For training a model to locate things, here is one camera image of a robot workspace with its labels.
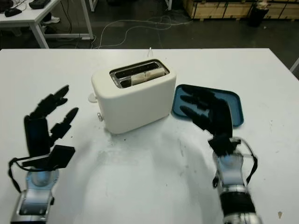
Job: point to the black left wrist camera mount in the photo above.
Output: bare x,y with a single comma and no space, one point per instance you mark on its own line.
61,155

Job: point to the small silver toaster dial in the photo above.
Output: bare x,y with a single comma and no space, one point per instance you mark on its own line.
100,116

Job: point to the white bread slice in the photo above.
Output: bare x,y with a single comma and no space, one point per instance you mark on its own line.
140,78

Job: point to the black laptop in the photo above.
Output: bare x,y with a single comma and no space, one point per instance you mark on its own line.
5,5

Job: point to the black handheld device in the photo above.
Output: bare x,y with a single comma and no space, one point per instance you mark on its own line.
38,3

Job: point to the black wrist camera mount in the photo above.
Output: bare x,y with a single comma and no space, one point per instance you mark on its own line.
223,145
61,155

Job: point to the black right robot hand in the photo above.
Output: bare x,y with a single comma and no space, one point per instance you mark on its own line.
219,116

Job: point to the wooden crates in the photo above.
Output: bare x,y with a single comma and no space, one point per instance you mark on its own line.
233,8

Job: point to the black bin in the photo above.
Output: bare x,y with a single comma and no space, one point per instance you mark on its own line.
257,15

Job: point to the black computer mouse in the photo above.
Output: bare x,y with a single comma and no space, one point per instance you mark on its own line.
12,12

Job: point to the blue plastic tray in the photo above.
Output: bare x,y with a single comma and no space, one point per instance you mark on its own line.
234,105

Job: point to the cream white toaster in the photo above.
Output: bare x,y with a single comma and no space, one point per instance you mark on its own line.
135,105

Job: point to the white toaster lever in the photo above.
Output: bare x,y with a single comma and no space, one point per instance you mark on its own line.
92,98

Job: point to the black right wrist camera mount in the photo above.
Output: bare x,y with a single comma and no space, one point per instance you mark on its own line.
223,145

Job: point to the white desk frame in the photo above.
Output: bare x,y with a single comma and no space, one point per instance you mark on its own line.
91,4

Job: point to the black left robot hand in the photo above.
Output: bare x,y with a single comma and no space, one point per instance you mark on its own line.
37,135

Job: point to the white desk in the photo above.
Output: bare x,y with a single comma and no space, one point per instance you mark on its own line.
35,16

